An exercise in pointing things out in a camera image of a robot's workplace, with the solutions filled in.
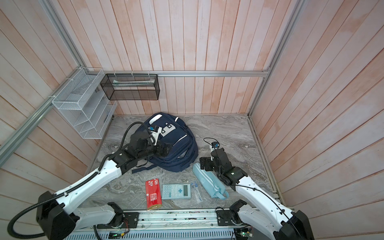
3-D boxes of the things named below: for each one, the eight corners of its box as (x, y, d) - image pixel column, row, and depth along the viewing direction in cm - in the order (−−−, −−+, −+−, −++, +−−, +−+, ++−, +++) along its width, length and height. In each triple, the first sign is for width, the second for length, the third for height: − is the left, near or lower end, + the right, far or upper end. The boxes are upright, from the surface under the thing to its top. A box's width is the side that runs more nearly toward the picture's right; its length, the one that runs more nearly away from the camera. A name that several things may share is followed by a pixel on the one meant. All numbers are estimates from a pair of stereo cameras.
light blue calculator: (161, 199, 82) (160, 198, 80) (162, 185, 87) (162, 183, 85) (191, 199, 82) (191, 198, 80) (191, 185, 87) (191, 183, 85)
